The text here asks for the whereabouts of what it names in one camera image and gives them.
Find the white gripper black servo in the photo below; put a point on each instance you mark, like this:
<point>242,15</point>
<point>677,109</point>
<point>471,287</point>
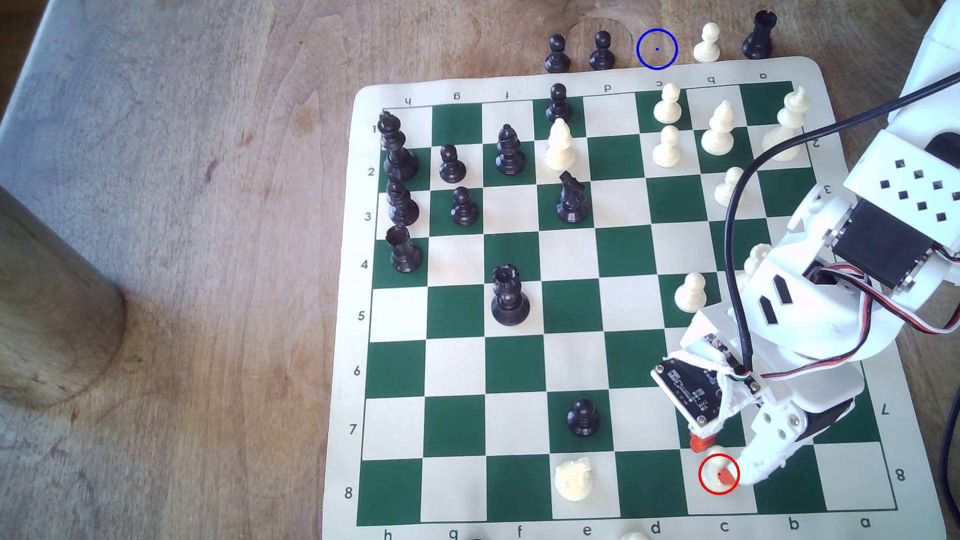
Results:
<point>782,434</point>

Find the white pawn chess piece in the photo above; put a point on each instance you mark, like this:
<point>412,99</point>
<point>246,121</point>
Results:
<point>718,459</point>
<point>690,297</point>
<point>666,152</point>
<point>721,195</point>
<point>667,109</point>
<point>706,48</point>

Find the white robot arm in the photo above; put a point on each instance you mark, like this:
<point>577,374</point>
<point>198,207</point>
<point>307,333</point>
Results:
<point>817,319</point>

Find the black pawn chess piece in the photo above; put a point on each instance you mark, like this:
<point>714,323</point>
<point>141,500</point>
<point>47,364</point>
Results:
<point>601,55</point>
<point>558,106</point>
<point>464,211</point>
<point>452,169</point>
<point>556,58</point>
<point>583,420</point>

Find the white knight chess piece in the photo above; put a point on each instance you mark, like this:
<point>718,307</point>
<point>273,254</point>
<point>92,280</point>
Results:
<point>574,481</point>

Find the white queen chess piece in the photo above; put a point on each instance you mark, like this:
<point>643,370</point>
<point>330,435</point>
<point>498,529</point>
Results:
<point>756,256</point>

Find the black queen chess piece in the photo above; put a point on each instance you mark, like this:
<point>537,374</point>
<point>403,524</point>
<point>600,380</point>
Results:
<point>510,302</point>

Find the black knight chess piece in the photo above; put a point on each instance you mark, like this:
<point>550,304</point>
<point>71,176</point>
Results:
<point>572,204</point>

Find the white bishop chess piece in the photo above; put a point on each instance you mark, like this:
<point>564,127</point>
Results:
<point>559,152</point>
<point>718,136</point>

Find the white king chess piece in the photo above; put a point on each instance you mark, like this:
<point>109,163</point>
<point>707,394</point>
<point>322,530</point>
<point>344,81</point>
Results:
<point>787,120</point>

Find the black bishop chess piece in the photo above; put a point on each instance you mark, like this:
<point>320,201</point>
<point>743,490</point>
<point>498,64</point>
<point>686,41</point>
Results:
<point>403,208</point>
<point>510,156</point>

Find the black rook chess piece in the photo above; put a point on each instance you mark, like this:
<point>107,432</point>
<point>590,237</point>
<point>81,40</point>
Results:
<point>759,41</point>
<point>405,255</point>

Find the black king chess piece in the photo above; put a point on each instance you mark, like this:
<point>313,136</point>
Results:
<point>397,157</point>

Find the green and cream chessboard mat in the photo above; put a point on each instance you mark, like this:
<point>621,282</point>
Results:
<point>630,360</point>

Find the black camera circuit board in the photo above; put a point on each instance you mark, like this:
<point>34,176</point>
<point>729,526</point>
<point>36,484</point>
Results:
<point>690,390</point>

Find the round wooden post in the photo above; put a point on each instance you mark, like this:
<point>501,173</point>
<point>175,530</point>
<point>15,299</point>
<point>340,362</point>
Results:
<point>52,315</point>

